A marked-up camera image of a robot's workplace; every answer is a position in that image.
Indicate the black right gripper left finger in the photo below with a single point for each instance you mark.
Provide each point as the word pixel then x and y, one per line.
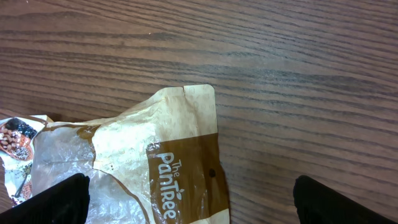
pixel 64 203

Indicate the brown snack pouch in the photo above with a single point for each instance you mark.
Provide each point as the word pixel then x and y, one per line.
pixel 157 162

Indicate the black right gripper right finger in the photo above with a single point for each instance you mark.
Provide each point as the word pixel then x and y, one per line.
pixel 319 204

